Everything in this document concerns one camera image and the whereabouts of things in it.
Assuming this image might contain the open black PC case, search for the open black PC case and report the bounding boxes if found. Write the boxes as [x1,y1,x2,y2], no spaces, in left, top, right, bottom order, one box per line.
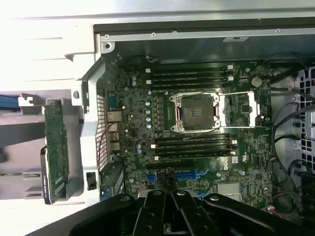
[64,9,315,236]

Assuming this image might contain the metal drive cage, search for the metal drive cage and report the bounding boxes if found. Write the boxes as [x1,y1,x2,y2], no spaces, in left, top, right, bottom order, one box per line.
[294,65,315,173]

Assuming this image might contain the grey parts rack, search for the grey parts rack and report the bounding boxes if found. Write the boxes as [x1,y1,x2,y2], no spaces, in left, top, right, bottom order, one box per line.
[0,88,86,205]

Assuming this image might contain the CPU socket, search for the CPU socket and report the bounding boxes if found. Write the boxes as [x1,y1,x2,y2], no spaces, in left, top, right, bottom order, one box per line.
[169,92,221,134]

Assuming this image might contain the silver chipset heatsink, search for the silver chipset heatsink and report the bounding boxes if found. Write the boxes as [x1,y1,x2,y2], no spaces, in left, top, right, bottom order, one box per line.
[217,181,241,202]

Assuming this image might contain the long black expansion slot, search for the long black expansion slot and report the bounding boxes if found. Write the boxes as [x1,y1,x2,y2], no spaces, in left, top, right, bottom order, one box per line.
[145,161,196,170]

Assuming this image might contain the teal serial port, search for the teal serial port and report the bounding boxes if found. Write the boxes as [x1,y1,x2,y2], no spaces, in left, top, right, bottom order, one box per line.
[107,92,124,111]

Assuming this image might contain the blue expansion slot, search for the blue expansion slot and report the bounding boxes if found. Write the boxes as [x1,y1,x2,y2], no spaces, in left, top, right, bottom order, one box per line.
[146,172,199,184]

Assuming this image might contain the red black twisted wire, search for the red black twisted wire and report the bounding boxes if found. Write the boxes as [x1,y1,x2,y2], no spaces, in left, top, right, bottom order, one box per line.
[96,127,120,162]

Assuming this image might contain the green motherboard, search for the green motherboard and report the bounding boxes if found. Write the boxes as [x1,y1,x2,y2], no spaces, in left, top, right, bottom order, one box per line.
[104,60,274,217]

